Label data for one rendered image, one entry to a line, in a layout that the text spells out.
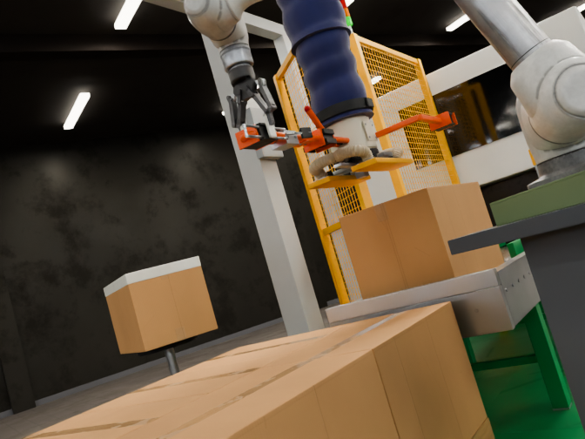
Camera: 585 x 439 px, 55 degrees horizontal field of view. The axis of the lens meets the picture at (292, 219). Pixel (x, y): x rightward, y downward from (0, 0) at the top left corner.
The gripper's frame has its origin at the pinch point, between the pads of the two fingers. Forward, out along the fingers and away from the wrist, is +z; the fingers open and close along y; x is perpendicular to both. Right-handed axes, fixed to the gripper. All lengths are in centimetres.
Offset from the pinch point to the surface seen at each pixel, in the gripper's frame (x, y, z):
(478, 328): -62, -23, 77
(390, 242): -68, 3, 40
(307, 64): -50, 5, -32
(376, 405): 11, -19, 77
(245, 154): -130, 103, -34
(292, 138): -13.1, -2.5, 1.8
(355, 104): -52, -8, -11
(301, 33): -48, 2, -43
